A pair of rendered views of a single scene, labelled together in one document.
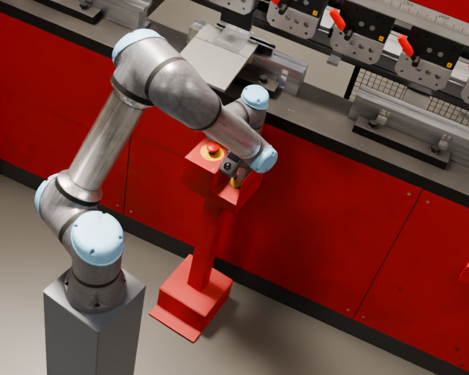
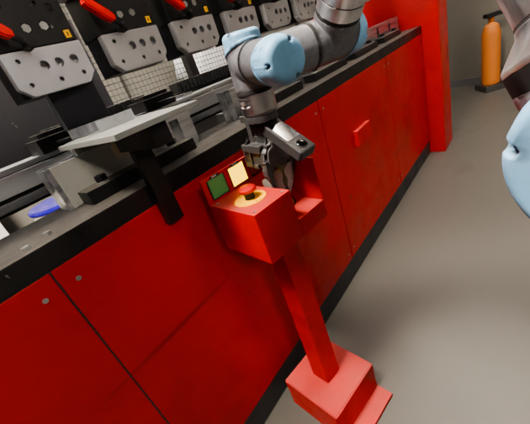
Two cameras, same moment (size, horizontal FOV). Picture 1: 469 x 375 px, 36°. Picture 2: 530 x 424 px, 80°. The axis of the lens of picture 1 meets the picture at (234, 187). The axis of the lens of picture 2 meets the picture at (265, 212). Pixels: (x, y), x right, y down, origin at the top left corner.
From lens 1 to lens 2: 182 cm
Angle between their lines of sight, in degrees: 49
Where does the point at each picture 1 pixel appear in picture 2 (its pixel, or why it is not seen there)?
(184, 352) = (406, 405)
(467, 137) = not seen: hidden behind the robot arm
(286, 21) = (135, 52)
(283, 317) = (347, 312)
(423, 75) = (246, 23)
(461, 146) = not seen: hidden behind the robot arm
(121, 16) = not seen: outside the picture
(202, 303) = (355, 366)
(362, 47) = (202, 32)
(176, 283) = (328, 396)
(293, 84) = (190, 129)
